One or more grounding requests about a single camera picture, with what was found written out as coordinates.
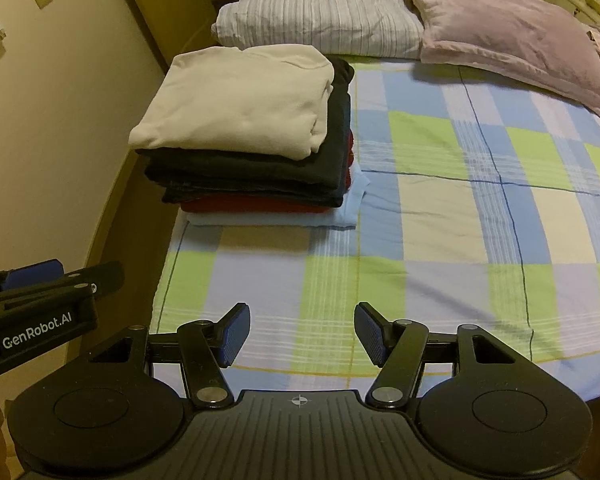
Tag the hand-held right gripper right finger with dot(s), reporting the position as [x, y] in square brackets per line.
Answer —
[371, 335]

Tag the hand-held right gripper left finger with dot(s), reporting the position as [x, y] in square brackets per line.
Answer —
[235, 335]

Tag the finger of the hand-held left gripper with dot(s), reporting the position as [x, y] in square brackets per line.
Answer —
[100, 280]
[32, 275]

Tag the cream hooded sweatshirt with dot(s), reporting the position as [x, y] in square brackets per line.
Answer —
[230, 100]

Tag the folded light blue garment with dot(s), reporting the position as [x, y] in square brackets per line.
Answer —
[280, 219]

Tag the folded red garment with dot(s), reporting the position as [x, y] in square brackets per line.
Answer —
[260, 208]

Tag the plaid bed sheet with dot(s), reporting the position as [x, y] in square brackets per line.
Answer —
[430, 210]

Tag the folded dark blue garment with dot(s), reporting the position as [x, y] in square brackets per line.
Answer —
[255, 196]

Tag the folded black garment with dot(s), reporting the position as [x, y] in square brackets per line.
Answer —
[335, 125]

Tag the white striped pillow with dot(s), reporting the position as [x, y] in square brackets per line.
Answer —
[320, 15]

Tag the plain purple pillow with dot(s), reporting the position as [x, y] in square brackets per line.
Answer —
[505, 35]

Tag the wooden door frame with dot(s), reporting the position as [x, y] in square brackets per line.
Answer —
[150, 10]

